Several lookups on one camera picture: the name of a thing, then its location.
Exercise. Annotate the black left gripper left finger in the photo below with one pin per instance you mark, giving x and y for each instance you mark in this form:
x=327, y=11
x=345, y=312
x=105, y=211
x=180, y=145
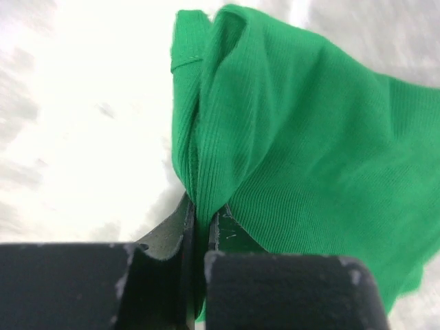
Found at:
x=147, y=284

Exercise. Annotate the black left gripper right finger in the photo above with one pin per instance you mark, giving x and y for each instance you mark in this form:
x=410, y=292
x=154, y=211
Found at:
x=250, y=288

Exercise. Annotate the green tank top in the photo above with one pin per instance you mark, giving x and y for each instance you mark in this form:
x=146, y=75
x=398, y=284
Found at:
x=312, y=151

